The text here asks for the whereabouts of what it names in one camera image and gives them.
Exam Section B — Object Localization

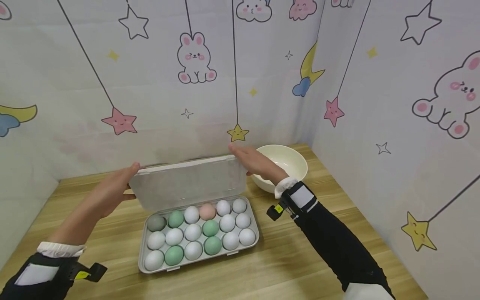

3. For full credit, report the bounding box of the batch of coloured eggs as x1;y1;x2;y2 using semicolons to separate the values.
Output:
144;198;256;272

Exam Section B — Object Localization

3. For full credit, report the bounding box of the person's right hand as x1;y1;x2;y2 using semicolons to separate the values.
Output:
227;143;289;186

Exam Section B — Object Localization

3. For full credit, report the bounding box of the black wrist band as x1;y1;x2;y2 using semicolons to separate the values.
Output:
7;252;108;300
266;181;319;222

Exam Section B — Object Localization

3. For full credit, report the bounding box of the cream bowl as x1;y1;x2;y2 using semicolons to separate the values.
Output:
250;144;308;194

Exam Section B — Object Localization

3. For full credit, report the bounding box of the clear plastic egg tray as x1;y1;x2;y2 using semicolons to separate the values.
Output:
138;195;260;274

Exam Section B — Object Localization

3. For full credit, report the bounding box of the person's left hand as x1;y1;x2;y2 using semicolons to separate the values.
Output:
48;162;146;247

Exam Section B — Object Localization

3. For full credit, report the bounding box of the clear plastic egg box lid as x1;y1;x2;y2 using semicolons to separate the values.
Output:
128;155;248;212

